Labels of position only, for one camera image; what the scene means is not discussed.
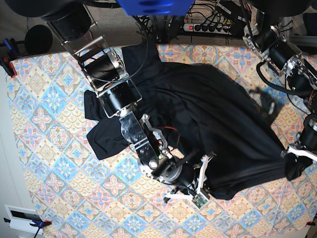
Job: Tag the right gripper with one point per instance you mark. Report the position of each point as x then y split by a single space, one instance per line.
188 176

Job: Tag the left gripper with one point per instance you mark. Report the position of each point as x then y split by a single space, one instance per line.
294 151

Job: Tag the black t-shirt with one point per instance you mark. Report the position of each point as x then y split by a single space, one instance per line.
200 107

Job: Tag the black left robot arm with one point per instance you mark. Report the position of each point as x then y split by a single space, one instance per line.
264 37

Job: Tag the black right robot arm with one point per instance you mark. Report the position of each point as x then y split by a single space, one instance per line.
79 33

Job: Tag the patterned colourful tablecloth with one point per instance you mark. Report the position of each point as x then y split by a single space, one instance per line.
87 198

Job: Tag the white power strip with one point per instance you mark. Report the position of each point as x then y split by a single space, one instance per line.
215 28

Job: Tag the red table clamp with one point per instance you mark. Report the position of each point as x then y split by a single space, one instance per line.
8 67

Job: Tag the white wall outlet box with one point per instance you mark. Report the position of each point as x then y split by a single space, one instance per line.
21 218

